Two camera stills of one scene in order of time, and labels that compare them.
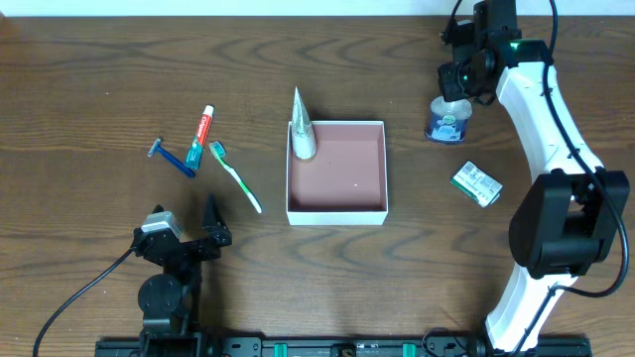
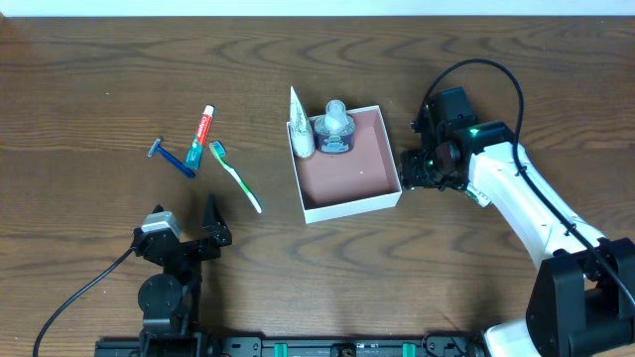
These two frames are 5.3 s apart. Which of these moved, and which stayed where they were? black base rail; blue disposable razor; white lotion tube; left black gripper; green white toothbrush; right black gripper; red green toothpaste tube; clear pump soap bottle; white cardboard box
Moved: clear pump soap bottle; right black gripper; white cardboard box
Stayed: blue disposable razor; white lotion tube; red green toothpaste tube; black base rail; left black gripper; green white toothbrush
